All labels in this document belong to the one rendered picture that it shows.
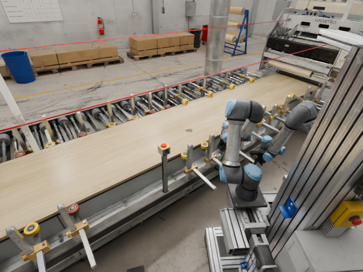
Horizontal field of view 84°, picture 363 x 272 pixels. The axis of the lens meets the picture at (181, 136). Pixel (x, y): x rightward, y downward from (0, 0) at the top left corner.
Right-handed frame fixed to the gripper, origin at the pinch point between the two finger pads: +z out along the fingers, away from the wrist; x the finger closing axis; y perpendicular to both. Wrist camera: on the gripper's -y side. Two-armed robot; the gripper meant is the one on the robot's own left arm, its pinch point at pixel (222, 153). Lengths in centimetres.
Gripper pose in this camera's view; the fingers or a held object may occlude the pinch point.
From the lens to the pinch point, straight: 193.2
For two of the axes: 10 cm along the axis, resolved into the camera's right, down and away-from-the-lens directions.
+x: 8.3, 3.5, -4.3
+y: -5.5, 4.9, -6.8
